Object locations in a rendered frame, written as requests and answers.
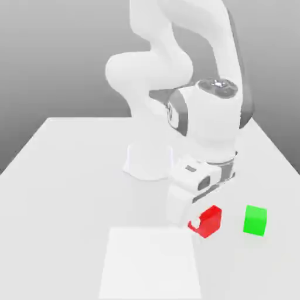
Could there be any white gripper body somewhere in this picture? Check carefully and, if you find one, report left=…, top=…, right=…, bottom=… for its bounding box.
left=165, top=183, right=224, bottom=227

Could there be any small red cube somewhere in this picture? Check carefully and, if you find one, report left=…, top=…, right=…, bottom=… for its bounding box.
left=187, top=204, right=223, bottom=239

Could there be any small green cube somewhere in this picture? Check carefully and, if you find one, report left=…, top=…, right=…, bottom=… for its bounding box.
left=243, top=204, right=268, bottom=237

